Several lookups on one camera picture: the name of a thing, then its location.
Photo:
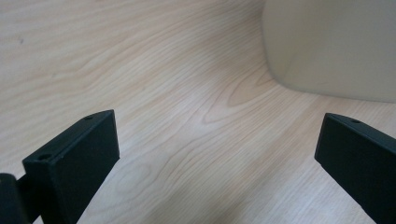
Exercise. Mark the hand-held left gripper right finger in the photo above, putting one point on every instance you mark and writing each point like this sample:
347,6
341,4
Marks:
358,161

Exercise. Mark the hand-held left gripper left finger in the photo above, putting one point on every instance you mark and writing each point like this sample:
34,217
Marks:
71,174

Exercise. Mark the beige plastic bin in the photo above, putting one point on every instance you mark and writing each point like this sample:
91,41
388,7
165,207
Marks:
333,46

